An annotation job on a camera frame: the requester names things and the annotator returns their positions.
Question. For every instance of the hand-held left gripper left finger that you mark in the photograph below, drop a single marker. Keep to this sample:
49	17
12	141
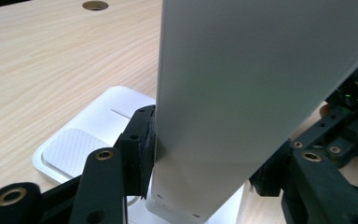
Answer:
138	149

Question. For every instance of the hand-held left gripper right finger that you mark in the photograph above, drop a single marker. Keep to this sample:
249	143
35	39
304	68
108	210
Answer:
272	175

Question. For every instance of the white desk lamp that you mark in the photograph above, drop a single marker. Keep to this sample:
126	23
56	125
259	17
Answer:
236	93

